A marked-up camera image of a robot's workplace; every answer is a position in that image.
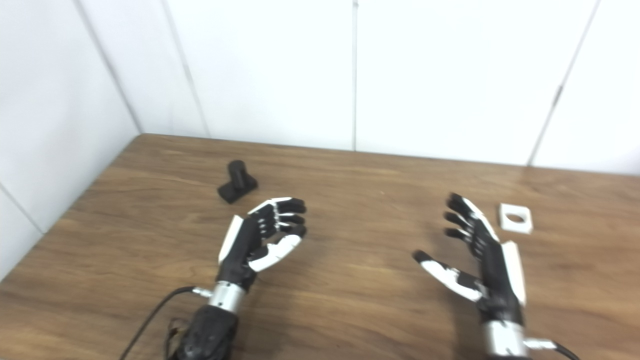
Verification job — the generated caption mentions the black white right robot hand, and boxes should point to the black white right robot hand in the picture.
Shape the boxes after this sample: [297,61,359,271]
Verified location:
[412,192,528,326]

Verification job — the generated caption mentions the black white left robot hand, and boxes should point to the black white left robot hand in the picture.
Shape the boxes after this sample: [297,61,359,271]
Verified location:
[216,197,308,292]

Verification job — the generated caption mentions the white square piece with hole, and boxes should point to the white square piece with hole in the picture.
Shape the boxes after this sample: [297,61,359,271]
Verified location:
[497,202,534,235]

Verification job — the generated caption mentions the black peg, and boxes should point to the black peg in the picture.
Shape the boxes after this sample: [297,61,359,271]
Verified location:
[217,160,259,205]

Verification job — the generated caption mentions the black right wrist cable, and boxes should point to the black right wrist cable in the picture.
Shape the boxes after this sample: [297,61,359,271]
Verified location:
[522,338,581,360]

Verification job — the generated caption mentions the thin left arm wire bundle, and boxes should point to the thin left arm wire bundle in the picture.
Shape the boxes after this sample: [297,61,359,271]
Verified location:
[166,319,190,357]

